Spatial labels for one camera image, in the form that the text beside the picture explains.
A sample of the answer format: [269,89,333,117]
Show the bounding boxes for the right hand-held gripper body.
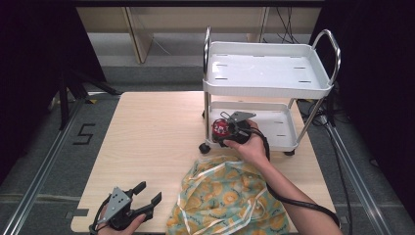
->
[220,111,257,148]

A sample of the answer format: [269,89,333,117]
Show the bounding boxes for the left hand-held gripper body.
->
[101,186,155,231]

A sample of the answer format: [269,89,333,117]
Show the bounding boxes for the red can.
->
[211,117,234,141]

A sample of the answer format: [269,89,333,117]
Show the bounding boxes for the white two-tier trolley cart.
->
[199,25,343,157]

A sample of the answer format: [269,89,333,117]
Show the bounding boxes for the yellow green patterned cloth bag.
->
[165,154,292,235]

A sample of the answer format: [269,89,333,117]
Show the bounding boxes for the person's right hand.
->
[227,118,270,168]

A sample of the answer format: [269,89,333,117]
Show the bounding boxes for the person's left hand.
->
[96,205,148,235]

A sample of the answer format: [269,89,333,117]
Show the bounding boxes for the beige wooden desk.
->
[75,7,323,65]

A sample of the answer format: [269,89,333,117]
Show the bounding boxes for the black tripod stand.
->
[58,68,122,131]

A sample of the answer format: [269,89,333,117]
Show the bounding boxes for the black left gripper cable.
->
[88,195,114,235]

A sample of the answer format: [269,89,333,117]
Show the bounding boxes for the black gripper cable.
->
[88,195,114,235]
[243,126,343,230]

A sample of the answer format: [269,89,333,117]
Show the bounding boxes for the aluminium floor rail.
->
[321,114,392,235]
[1,97,86,235]

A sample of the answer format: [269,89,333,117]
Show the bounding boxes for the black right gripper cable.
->
[243,126,343,230]

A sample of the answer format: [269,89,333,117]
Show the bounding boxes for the black hanging cables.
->
[260,7,300,45]

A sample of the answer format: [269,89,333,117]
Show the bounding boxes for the black floor cable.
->
[298,81,354,235]

